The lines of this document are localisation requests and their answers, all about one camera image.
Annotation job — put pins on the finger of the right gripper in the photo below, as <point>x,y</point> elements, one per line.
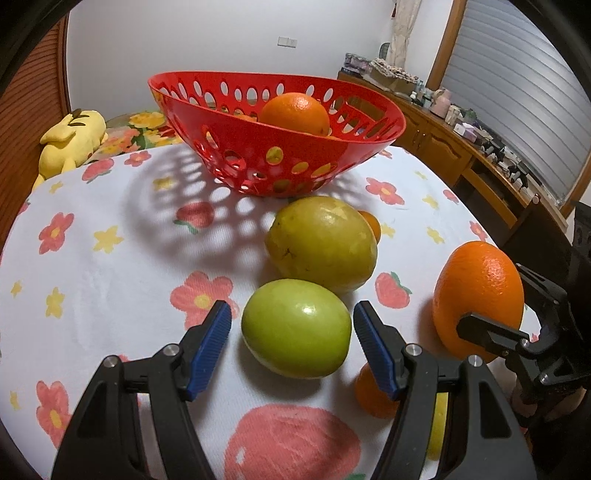
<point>494,337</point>
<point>541,294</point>

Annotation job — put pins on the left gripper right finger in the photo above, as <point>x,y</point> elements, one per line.
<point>481,436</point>

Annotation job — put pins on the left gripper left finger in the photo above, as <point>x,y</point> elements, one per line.
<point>103,438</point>

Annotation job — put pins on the big orange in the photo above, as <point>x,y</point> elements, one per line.
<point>477,278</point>

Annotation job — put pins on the green apple fruit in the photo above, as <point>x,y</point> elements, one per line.
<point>297,329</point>

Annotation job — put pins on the small yellow lemon fruit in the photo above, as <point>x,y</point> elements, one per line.
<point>438,427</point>

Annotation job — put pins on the wooden sideboard cabinet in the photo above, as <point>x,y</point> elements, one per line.
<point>489,195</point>

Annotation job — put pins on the mandarin near table edge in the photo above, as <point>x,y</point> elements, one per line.
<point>371,398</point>

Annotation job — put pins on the tiny orange kumquat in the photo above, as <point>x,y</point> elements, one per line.
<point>373,223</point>

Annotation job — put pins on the large yellow-green guava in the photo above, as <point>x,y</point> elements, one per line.
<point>323,240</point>

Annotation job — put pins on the white floral strawberry cloth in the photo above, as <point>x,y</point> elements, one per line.
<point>121,257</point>

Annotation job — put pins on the grey window blind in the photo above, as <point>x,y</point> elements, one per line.
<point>506,70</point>

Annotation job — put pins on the large orange in basket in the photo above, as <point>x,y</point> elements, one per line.
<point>296,112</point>

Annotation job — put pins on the red perforated plastic basket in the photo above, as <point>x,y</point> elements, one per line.
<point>217,114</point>

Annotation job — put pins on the yellow plush toy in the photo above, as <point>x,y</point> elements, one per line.
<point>70,143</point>

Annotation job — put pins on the floral bed quilt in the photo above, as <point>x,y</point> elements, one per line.
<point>129,133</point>

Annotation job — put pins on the cream curtain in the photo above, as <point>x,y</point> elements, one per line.
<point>405,16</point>

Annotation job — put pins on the brown slatted wardrobe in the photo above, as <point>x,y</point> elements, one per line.
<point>36,99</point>

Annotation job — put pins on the white wall switch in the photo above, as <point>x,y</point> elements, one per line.
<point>287,42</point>

